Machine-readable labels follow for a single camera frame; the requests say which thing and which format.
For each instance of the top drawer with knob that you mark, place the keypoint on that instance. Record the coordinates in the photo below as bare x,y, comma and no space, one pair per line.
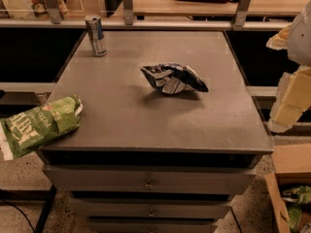
213,181

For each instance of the grey drawer cabinet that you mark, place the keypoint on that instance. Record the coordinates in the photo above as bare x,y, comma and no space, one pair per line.
127,124

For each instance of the drawer with knob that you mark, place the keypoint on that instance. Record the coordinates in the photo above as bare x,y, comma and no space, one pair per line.
117,225
101,207
213,181

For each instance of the brown cardboard box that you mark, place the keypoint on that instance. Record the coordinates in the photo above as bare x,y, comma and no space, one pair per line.
292,165

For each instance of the bottom drawer with knob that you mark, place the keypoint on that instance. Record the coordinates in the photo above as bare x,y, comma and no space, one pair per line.
117,225

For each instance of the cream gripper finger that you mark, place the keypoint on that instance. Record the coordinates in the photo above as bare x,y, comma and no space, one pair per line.
280,40
293,98

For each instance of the silver blue drink can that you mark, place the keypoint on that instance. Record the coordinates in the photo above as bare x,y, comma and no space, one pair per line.
95,34

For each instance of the green jalapeno chip bag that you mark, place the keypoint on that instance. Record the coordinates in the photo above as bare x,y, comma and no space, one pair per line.
28,131

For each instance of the grey metal railing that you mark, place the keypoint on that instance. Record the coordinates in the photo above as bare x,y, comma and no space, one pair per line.
166,14

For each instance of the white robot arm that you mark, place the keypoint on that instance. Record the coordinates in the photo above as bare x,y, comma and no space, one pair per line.
299,42

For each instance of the middle drawer with knob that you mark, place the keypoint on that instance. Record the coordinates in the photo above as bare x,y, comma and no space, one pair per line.
101,207

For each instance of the green bag in box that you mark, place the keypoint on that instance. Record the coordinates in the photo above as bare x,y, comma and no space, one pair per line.
298,204

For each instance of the blue chip bag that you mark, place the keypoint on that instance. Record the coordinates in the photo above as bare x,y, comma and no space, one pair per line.
173,78

